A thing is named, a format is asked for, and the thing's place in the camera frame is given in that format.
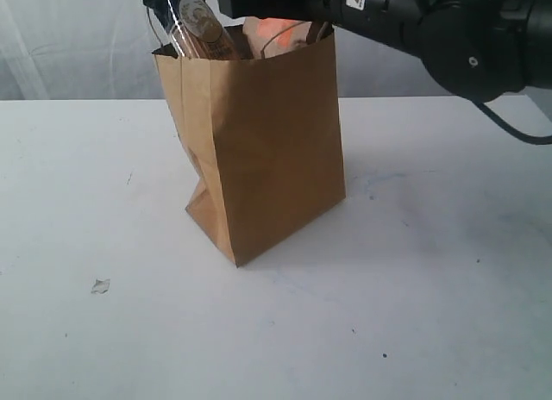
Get torn white paper scrap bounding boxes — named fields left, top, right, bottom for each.
left=91, top=278, right=110, bottom=295

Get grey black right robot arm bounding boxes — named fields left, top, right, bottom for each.
left=218, top=0, right=551, bottom=103

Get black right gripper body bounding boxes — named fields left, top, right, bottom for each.
left=215, top=0, right=415, bottom=43

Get spaghetti package dark blue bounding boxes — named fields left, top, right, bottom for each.
left=142, top=0, right=241, bottom=60

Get brown paper shopping bag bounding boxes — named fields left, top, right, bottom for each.
left=154, top=28, right=346, bottom=266

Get brown coffee pouch orange label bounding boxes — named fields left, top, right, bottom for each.
left=242, top=16, right=312, bottom=59

